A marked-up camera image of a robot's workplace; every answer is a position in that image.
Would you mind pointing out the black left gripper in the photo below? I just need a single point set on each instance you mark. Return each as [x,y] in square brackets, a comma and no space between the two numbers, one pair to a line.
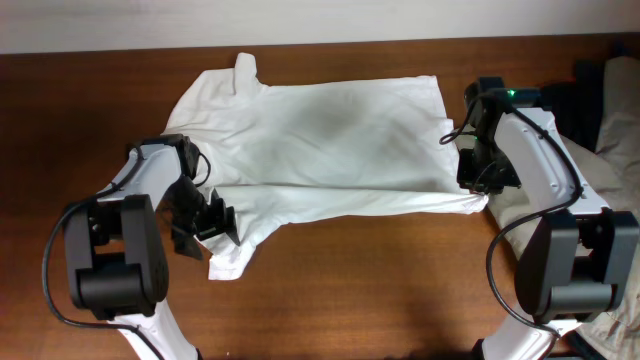
[211,220]

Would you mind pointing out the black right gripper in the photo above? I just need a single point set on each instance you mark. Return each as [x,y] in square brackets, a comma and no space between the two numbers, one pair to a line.
[480,176]

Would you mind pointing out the white t-shirt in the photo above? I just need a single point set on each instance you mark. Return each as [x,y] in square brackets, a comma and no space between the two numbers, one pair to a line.
[300,154]

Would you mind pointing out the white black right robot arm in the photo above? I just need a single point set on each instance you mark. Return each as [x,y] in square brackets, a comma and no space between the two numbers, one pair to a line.
[579,258]

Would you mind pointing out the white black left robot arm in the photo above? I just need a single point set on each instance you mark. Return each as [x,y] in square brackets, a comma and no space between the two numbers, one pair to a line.
[116,264]

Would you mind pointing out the black and red garment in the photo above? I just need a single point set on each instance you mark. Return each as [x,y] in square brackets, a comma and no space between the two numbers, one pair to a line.
[577,104]

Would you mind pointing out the beige khaki garment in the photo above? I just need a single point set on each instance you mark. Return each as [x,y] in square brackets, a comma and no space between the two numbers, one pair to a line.
[612,171]

